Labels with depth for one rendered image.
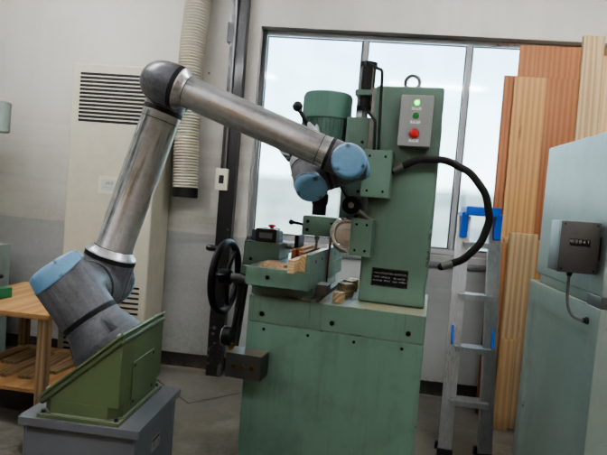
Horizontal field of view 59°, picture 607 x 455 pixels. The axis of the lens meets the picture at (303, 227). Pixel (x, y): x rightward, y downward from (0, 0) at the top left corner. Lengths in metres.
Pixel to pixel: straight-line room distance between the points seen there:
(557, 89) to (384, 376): 2.15
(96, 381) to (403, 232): 1.01
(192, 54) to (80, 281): 2.08
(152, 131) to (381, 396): 1.06
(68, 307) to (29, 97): 2.58
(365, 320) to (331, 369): 0.20
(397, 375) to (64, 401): 0.95
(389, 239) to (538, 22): 2.08
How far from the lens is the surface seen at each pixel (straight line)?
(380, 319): 1.71
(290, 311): 1.76
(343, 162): 1.37
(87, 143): 3.35
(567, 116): 3.38
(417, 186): 1.78
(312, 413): 1.83
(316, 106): 1.88
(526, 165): 3.24
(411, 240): 1.78
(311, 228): 1.90
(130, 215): 1.62
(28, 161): 3.88
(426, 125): 1.74
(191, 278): 3.43
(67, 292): 1.48
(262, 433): 1.91
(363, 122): 1.86
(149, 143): 1.61
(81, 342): 1.47
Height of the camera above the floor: 1.13
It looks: 3 degrees down
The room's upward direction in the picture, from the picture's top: 5 degrees clockwise
